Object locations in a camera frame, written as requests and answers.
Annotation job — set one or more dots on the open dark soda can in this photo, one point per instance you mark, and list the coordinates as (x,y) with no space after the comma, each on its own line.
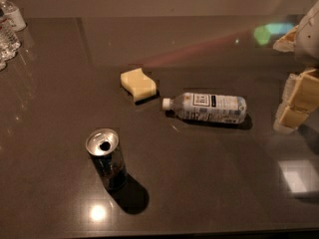
(103,147)

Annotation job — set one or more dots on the blue label plastic water bottle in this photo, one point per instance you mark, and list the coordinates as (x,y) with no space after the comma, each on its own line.
(207,107)

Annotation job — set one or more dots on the white label bottle background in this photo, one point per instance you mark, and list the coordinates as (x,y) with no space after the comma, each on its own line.
(12,12)

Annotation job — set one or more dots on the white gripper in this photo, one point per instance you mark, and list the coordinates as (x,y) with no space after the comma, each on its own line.
(309,40)

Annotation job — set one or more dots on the yellow sponge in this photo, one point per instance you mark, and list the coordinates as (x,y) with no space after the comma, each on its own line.
(138,84)

